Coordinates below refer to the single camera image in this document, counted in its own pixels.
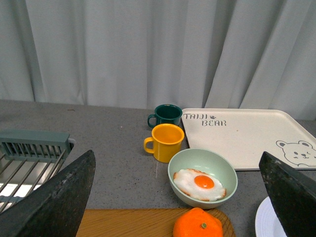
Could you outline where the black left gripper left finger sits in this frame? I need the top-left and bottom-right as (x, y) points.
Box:
(0, 150), (96, 237)

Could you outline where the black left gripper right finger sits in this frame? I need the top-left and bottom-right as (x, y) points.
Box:
(259, 152), (316, 237)

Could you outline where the white plate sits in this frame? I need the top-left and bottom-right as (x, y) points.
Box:
(255, 197), (287, 237)

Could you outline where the orange mandarin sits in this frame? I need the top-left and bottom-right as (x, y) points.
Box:
(173, 207), (224, 237)

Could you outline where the wooden cutting board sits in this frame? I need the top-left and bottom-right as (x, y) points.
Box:
(77, 208), (236, 237)

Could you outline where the green dish drying rack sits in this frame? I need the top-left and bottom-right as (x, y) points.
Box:
(0, 129), (74, 211)

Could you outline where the cream bear tray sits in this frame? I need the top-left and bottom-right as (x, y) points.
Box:
(182, 108), (316, 170)

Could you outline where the light green bowl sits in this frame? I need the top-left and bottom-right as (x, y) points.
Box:
(168, 149), (238, 209)

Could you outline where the fake fried egg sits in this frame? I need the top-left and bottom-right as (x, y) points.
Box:
(173, 168), (226, 201)

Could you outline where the yellow mug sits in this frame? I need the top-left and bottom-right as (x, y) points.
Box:
(143, 123), (185, 163)

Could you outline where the dark green mug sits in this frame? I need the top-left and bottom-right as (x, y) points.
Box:
(147, 104), (183, 128)

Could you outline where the grey curtain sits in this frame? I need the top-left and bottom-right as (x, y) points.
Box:
(0, 0), (316, 120)

